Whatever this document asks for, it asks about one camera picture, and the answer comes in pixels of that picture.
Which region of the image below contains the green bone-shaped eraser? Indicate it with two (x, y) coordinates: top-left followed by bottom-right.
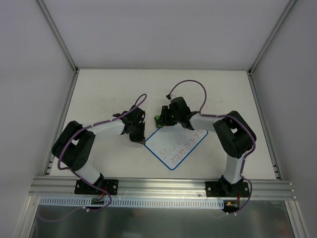
(154, 115), (164, 128)

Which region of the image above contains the blue framed whiteboard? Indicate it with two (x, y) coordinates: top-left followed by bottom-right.
(145, 124), (208, 171)

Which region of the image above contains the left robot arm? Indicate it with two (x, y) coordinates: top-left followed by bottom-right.
(52, 105), (146, 195)

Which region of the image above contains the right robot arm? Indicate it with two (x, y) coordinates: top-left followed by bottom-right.
(155, 97), (257, 198)

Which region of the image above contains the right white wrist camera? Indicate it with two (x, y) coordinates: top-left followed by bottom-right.
(166, 94), (177, 100)

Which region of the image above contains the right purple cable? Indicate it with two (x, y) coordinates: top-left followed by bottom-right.
(165, 79), (257, 215)

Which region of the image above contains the purple cable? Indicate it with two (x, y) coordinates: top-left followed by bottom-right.
(57, 93), (148, 214)
(165, 79), (257, 215)

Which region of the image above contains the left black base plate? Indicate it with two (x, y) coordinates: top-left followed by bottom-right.
(74, 178), (119, 195)

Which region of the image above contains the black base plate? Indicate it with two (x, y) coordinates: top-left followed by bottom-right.
(74, 178), (119, 195)
(205, 180), (250, 198)

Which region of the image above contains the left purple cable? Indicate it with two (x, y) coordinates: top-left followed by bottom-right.
(57, 93), (148, 214)

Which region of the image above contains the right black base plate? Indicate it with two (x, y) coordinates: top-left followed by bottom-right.
(205, 180), (250, 198)

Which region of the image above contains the left aluminium frame post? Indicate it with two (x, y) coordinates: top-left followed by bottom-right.
(35, 0), (78, 176)

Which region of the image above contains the aluminium frame post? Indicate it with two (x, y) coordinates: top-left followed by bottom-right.
(247, 0), (298, 180)
(35, 0), (78, 176)

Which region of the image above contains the white slotted cable duct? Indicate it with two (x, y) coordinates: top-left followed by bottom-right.
(39, 196), (224, 210)

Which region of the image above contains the aluminium mounting rail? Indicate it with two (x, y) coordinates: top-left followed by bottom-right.
(28, 176), (297, 201)

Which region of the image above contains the right aluminium frame post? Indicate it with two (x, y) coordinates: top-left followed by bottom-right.
(247, 0), (298, 180)

